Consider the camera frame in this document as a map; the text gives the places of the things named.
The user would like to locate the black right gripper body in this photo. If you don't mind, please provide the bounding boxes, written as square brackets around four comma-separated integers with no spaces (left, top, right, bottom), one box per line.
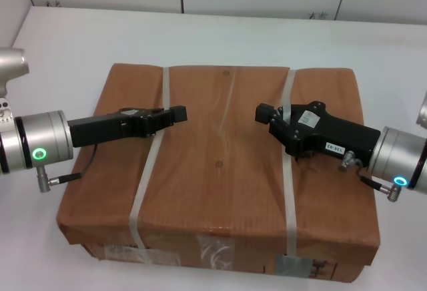
[268,101,382,168]

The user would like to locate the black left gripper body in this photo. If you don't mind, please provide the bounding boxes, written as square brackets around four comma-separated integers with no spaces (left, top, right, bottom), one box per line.
[67,107,165,149]

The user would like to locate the white plastic packing strap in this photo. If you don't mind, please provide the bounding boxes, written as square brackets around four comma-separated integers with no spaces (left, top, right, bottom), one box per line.
[128,66,173,251]
[278,69,298,258]

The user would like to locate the brown cardboard box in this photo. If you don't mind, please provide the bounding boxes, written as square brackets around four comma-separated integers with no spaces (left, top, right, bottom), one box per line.
[55,63,382,274]

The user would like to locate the black cable with metal plug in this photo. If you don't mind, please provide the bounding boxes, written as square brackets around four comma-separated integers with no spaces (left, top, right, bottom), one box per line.
[338,150,402,202]
[35,144,99,194]

